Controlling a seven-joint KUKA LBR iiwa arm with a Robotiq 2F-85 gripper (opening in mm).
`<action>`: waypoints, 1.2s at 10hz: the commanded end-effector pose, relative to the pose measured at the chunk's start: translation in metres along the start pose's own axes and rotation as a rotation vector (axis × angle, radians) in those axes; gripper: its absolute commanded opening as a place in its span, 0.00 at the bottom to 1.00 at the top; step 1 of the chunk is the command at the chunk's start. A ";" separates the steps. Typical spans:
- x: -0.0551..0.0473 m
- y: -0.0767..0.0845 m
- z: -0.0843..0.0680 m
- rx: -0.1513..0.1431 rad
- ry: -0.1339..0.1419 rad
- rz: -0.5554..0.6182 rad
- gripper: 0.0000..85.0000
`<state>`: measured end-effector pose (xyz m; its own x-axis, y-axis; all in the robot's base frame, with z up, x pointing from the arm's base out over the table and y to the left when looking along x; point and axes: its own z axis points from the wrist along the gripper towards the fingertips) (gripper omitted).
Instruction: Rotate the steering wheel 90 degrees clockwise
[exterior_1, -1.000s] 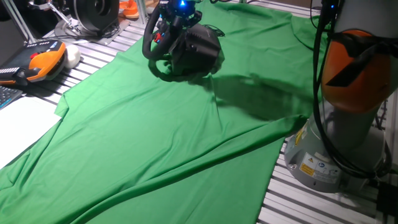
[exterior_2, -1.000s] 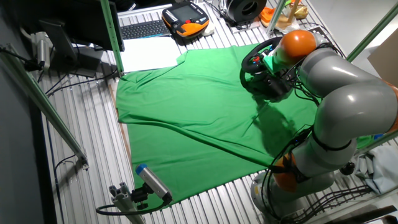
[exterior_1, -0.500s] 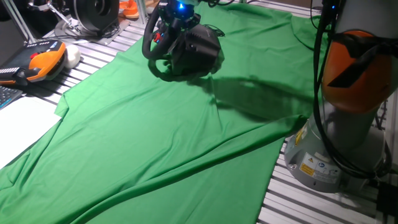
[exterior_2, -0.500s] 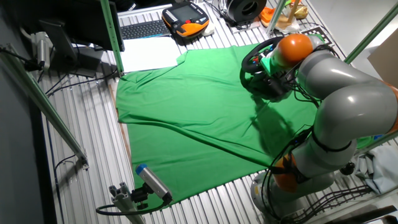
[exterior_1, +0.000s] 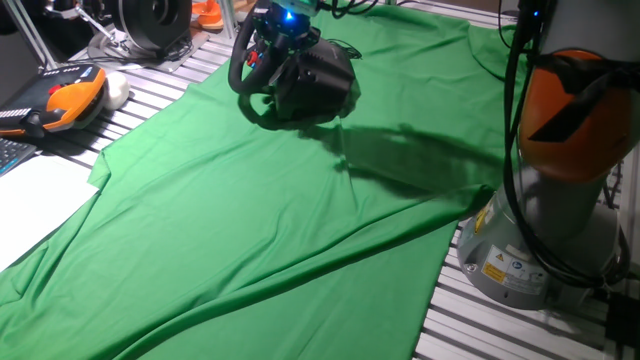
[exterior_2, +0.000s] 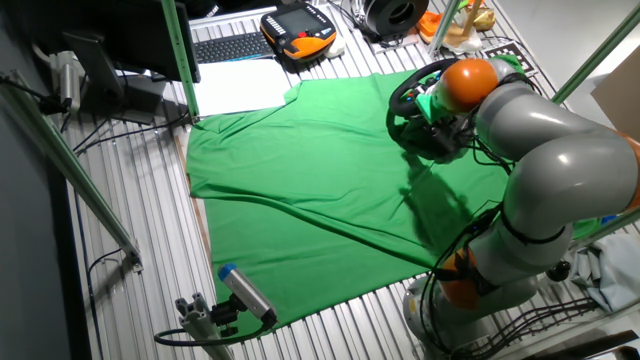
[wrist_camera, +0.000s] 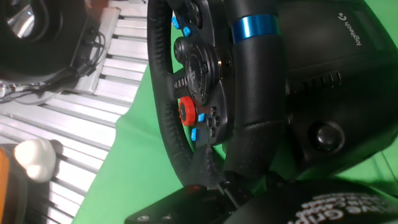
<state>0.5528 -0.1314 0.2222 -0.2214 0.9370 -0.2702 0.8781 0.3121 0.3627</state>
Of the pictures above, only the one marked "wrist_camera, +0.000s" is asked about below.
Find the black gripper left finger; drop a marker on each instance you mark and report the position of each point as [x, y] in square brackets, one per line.
[192, 205]

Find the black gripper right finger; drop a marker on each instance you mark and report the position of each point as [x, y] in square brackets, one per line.
[317, 205]

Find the black racing steering wheel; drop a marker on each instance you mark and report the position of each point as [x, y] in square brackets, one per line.
[258, 93]

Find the black steering wheel base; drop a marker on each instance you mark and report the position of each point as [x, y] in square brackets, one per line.
[342, 93]

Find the green cloth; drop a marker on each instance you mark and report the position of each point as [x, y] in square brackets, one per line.
[130, 174]

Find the white computer mouse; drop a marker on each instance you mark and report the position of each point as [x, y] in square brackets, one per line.
[35, 160]

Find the orange black teach pendant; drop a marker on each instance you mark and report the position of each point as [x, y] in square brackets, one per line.
[12, 193]

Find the orange plastic object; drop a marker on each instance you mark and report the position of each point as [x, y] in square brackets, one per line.
[96, 3]

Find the grey metal base plate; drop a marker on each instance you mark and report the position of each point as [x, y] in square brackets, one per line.
[102, 56]

